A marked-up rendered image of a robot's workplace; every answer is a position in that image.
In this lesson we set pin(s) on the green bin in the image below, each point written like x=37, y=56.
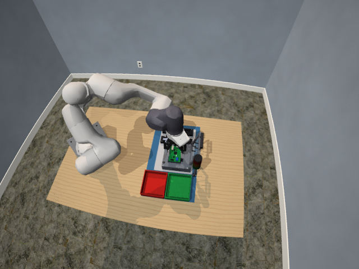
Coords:
x=178, y=187

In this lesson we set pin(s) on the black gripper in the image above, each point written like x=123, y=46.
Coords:
x=170, y=144

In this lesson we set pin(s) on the red open-top bin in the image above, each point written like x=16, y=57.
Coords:
x=154, y=184

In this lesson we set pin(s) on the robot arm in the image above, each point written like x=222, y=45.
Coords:
x=96, y=150

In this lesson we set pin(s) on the green circuit board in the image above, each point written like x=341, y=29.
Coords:
x=175, y=154

